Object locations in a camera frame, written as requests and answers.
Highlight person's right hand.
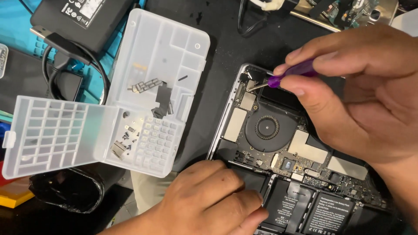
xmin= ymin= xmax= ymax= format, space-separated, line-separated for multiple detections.
xmin=273 ymin=24 xmax=418 ymax=170

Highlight black flat pad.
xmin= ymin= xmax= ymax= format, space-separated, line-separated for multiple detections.
xmin=0 ymin=48 xmax=83 ymax=115

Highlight person's khaki trousers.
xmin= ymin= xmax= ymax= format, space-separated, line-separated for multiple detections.
xmin=130 ymin=170 xmax=179 ymax=217

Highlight purple handled screwdriver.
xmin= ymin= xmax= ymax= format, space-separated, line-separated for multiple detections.
xmin=246 ymin=59 xmax=319 ymax=92

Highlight black power adapter brick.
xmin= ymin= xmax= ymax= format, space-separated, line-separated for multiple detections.
xmin=30 ymin=0 xmax=138 ymax=57

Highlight thin black cable loop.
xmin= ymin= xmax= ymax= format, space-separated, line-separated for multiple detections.
xmin=237 ymin=0 xmax=269 ymax=37

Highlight grey segmented metal strip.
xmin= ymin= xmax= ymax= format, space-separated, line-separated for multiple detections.
xmin=127 ymin=78 xmax=163 ymax=94

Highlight black plastic bag bundle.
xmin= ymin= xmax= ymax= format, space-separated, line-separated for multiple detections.
xmin=28 ymin=162 xmax=127 ymax=215

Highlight yellow flat block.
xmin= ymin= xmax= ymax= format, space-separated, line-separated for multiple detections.
xmin=0 ymin=185 xmax=35 ymax=209

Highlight clear plastic parts organizer box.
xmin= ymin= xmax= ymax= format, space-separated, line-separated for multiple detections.
xmin=2 ymin=8 xmax=211 ymax=180

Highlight person's left hand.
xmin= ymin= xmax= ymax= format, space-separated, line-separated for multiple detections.
xmin=153 ymin=159 xmax=270 ymax=235

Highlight silver laptop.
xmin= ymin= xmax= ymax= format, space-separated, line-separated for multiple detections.
xmin=206 ymin=63 xmax=418 ymax=235

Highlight white flat thing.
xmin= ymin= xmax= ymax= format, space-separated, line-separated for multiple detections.
xmin=390 ymin=8 xmax=418 ymax=37

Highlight white connector plug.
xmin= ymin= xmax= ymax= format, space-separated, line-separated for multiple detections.
xmin=249 ymin=0 xmax=285 ymax=12

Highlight group of small screws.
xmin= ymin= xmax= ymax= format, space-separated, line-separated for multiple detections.
xmin=122 ymin=125 xmax=141 ymax=151

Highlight red flat thing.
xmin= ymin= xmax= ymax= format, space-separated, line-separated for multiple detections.
xmin=0 ymin=161 xmax=14 ymax=187

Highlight metal part with circuit board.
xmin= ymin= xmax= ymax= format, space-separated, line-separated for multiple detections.
xmin=289 ymin=0 xmax=399 ymax=33

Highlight black cable with plug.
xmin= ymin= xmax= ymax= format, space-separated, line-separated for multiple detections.
xmin=29 ymin=26 xmax=110 ymax=106

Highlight small bent metal bracket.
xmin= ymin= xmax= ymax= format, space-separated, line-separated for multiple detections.
xmin=110 ymin=141 xmax=127 ymax=161

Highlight clear plastic container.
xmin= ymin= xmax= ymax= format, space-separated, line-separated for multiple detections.
xmin=0 ymin=43 xmax=9 ymax=79

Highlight black tape piece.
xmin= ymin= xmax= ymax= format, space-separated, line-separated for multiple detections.
xmin=152 ymin=82 xmax=174 ymax=119

